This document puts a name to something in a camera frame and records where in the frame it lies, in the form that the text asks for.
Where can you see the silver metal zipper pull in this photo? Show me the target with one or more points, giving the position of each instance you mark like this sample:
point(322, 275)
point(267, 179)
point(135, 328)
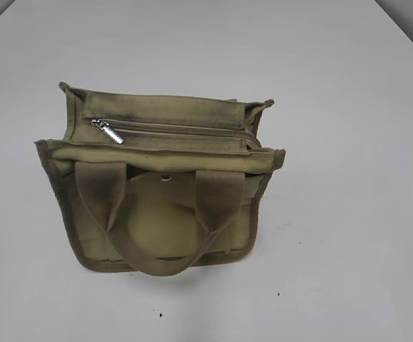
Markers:
point(108, 130)

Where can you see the olive yellow canvas bag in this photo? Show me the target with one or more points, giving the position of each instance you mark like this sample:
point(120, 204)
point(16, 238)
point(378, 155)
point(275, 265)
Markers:
point(183, 190)

